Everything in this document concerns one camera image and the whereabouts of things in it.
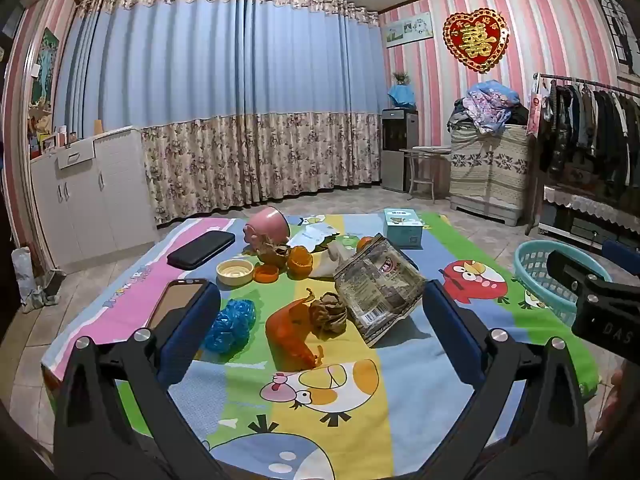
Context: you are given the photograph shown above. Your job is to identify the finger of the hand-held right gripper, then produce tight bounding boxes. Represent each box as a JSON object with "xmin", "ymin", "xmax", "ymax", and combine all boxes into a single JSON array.
[
  {"xmin": 601, "ymin": 238, "xmax": 640, "ymax": 277},
  {"xmin": 546, "ymin": 249, "xmax": 616, "ymax": 307}
]

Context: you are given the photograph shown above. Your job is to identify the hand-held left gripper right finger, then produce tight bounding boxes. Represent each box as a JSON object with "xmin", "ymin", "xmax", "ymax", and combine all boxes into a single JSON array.
[{"xmin": 423, "ymin": 279, "xmax": 590, "ymax": 480}]

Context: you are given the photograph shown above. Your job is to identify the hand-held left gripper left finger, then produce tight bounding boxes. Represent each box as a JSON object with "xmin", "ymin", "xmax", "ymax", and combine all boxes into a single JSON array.
[{"xmin": 52, "ymin": 277, "xmax": 223, "ymax": 480}]

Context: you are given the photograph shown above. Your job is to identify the teal plastic basket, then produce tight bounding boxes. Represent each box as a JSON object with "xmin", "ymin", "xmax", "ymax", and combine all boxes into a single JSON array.
[{"xmin": 514, "ymin": 239, "xmax": 614, "ymax": 329}]

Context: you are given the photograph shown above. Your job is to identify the blue plastic bag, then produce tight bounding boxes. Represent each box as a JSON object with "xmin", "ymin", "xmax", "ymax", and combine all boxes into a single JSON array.
[{"xmin": 202, "ymin": 298, "xmax": 257, "ymax": 357}]

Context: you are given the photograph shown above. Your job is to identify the small cream bowl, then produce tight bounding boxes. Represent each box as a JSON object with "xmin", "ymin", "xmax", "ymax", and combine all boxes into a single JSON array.
[{"xmin": 215, "ymin": 258, "xmax": 255, "ymax": 286}]

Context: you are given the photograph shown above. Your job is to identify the orange plastic bag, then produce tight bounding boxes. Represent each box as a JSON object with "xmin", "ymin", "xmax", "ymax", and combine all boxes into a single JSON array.
[{"xmin": 264, "ymin": 289, "xmax": 327, "ymax": 372}]

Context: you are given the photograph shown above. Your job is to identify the brown paper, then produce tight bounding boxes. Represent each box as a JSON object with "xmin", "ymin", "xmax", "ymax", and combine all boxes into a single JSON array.
[{"xmin": 307, "ymin": 292, "xmax": 349, "ymax": 339}]

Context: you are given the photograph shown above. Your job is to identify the beige cloth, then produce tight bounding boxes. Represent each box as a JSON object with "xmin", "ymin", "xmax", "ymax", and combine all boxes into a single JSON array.
[{"xmin": 309, "ymin": 241, "xmax": 362, "ymax": 281}]

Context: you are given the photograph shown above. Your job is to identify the person's right hand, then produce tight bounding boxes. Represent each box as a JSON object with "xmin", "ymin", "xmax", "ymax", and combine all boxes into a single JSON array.
[{"xmin": 597, "ymin": 362, "xmax": 640, "ymax": 448}]

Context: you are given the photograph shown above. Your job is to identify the smartphone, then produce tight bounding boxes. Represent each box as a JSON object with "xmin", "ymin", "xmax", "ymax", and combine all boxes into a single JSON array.
[{"xmin": 149, "ymin": 279, "xmax": 213, "ymax": 332}]

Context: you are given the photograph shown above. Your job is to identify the lace covered low bench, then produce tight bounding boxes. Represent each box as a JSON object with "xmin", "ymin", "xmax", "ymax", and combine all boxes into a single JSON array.
[{"xmin": 537, "ymin": 182, "xmax": 640, "ymax": 251}]

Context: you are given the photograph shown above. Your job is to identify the black case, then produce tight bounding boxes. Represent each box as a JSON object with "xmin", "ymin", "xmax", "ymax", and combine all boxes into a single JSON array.
[{"xmin": 166, "ymin": 231, "xmax": 236, "ymax": 270}]

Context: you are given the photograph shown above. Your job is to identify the brown nut shell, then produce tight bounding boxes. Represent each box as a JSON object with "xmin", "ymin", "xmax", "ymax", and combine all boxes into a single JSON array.
[{"xmin": 257, "ymin": 241, "xmax": 292, "ymax": 266}]

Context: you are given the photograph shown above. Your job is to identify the cartoon printed play mat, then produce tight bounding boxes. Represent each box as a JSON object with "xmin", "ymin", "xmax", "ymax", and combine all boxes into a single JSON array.
[{"xmin": 41, "ymin": 211, "xmax": 600, "ymax": 480}]

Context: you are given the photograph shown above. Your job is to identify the teal tissue box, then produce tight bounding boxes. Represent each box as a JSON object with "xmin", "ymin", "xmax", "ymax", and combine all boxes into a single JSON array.
[{"xmin": 382, "ymin": 208, "xmax": 426, "ymax": 250}]

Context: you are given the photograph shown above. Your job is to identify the metal clothes rack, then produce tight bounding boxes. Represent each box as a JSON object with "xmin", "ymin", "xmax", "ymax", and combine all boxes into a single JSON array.
[{"xmin": 522, "ymin": 72, "xmax": 640, "ymax": 236}]

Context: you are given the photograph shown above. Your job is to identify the pink plastic cup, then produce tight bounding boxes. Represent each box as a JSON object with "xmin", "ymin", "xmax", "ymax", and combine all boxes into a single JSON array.
[{"xmin": 243, "ymin": 206, "xmax": 291, "ymax": 257}]

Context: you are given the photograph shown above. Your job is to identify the orange peel cup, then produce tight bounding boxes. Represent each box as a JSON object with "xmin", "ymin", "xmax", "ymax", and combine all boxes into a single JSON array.
[{"xmin": 287, "ymin": 244, "xmax": 314, "ymax": 276}]

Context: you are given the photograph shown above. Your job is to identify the cloth covered cabinet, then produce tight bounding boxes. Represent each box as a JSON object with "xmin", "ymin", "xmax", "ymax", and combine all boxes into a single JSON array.
[{"xmin": 448, "ymin": 122, "xmax": 532, "ymax": 226}]

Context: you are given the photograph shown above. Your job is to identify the hanging dark clothes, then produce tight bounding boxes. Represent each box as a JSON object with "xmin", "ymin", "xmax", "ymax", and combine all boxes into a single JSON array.
[{"xmin": 537, "ymin": 80, "xmax": 640, "ymax": 186}]

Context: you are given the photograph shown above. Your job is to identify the white paper packet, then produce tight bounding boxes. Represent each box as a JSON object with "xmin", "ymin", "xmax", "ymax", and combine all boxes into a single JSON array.
[{"xmin": 287, "ymin": 224, "xmax": 342, "ymax": 254}]

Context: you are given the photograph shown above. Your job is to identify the white cabinet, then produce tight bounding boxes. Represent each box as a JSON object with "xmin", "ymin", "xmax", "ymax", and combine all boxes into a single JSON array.
[{"xmin": 29, "ymin": 126, "xmax": 160, "ymax": 273}]

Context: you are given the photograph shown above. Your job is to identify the small side table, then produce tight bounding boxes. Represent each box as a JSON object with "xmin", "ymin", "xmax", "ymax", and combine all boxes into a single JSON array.
[{"xmin": 400, "ymin": 145, "xmax": 452, "ymax": 202}]

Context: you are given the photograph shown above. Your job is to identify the white floor bag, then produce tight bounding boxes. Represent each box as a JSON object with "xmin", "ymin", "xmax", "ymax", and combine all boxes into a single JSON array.
[{"xmin": 11, "ymin": 246, "xmax": 62, "ymax": 313}]

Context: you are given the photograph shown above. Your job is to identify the grey water dispenser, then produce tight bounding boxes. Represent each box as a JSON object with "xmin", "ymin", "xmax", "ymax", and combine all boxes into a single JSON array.
[{"xmin": 381, "ymin": 107, "xmax": 420, "ymax": 193}]

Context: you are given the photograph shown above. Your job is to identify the pile of clothes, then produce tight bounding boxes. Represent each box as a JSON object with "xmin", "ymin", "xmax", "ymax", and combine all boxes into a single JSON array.
[{"xmin": 447, "ymin": 79, "xmax": 531, "ymax": 135}]

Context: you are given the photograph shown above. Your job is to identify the blue floral curtain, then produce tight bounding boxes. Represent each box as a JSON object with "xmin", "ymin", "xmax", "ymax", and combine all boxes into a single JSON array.
[{"xmin": 52, "ymin": 0, "xmax": 386, "ymax": 226}]

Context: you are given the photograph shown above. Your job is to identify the blue cloth cover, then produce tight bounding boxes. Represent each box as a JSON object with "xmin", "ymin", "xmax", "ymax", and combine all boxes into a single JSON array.
[{"xmin": 387, "ymin": 84, "xmax": 418, "ymax": 110}]

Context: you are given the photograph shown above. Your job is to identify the window wall sticker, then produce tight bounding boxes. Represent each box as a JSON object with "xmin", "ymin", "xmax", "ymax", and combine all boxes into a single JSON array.
[{"xmin": 595, "ymin": 0, "xmax": 640, "ymax": 81}]

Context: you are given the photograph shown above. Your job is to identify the red heart wall decoration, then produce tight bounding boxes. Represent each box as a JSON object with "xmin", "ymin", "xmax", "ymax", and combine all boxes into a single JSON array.
[{"xmin": 442, "ymin": 8, "xmax": 510, "ymax": 74}]

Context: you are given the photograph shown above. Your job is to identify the green wall picture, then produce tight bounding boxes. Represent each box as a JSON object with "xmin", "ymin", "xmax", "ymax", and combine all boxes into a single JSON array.
[{"xmin": 29, "ymin": 27, "xmax": 61, "ymax": 111}]

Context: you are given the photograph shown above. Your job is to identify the wall poster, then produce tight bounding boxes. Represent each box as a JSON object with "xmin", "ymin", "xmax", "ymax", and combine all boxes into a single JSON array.
[{"xmin": 385, "ymin": 11, "xmax": 434, "ymax": 49}]

